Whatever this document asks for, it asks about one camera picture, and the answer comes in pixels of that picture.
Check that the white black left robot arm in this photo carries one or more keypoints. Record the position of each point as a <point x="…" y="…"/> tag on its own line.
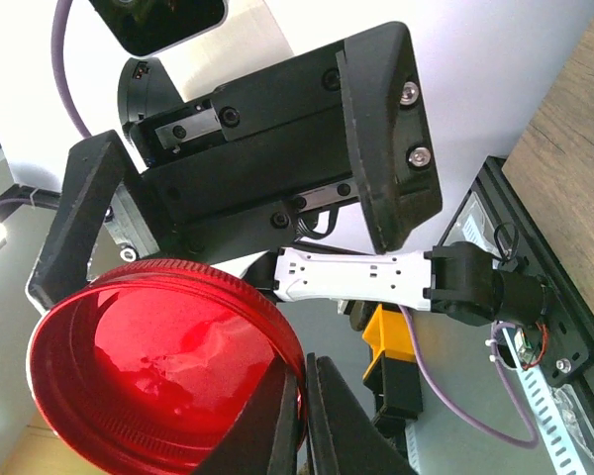
<point x="332" y="257"/>

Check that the orange candy bin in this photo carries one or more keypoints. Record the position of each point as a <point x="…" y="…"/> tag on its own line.
<point x="388" y="337"/>

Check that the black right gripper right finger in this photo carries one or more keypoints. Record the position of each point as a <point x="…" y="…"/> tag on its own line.
<point x="341" y="437"/>

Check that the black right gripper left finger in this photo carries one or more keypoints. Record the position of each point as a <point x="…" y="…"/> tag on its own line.
<point x="264" y="439"/>

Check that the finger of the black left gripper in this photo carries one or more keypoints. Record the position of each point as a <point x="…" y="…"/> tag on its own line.
<point x="95" y="168"/>

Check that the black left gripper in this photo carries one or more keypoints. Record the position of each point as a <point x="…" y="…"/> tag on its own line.
<point x="229" y="173"/>

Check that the light blue slotted cable duct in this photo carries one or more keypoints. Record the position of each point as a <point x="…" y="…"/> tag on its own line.
<point x="439" y="442"/>

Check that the red jar lid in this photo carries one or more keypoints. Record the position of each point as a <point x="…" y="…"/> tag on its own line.
<point x="146" y="369"/>

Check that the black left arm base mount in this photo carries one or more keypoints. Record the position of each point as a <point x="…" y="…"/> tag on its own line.
<point x="570" y="323"/>

